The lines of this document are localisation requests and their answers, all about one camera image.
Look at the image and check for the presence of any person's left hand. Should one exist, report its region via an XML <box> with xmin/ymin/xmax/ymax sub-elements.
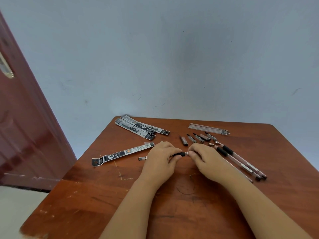
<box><xmin>139</xmin><ymin>141</ymin><xmax>184</xmax><ymax>191</ymax></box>

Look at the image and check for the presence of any person's right hand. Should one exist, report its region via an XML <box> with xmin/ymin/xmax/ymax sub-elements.
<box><xmin>188</xmin><ymin>142</ymin><xmax>240</xmax><ymax>185</ymax></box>

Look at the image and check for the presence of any clear pen with black grip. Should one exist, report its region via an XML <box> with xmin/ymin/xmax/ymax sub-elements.
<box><xmin>219</xmin><ymin>144</ymin><xmax>267</xmax><ymax>180</ymax></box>
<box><xmin>214</xmin><ymin>146</ymin><xmax>261</xmax><ymax>182</ymax></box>
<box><xmin>138</xmin><ymin>151</ymin><xmax>190</xmax><ymax>161</ymax></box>

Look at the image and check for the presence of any person's right forearm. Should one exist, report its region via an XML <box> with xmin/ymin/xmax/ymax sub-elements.
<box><xmin>219</xmin><ymin>170</ymin><xmax>313</xmax><ymax>239</ymax></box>

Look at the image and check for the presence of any person's left forearm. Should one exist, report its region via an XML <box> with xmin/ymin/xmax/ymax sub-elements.
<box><xmin>99</xmin><ymin>178</ymin><xmax>163</xmax><ymax>239</ymax></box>

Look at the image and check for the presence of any bundle of clear pen refills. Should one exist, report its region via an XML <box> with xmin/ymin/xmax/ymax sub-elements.
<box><xmin>188</xmin><ymin>123</ymin><xmax>230</xmax><ymax>136</ymax></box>

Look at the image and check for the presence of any black white refill packet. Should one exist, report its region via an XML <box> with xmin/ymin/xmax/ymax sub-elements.
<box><xmin>92</xmin><ymin>142</ymin><xmax>155</xmax><ymax>167</ymax></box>
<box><xmin>121</xmin><ymin>114</ymin><xmax>170</xmax><ymax>135</ymax></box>
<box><xmin>115</xmin><ymin>121</ymin><xmax>155</xmax><ymax>141</ymax></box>
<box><xmin>116</xmin><ymin>118</ymin><xmax>157</xmax><ymax>135</ymax></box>

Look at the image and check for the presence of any clear pen barrel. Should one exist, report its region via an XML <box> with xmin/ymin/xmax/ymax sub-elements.
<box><xmin>224</xmin><ymin>157</ymin><xmax>254</xmax><ymax>184</ymax></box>

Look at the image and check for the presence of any dark red wooden door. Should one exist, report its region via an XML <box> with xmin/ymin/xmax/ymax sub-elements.
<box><xmin>0</xmin><ymin>11</ymin><xmax>77</xmax><ymax>193</ymax></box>

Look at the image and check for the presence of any metal door lock plate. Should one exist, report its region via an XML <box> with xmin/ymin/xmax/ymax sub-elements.
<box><xmin>0</xmin><ymin>51</ymin><xmax>14</xmax><ymax>79</ymax></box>

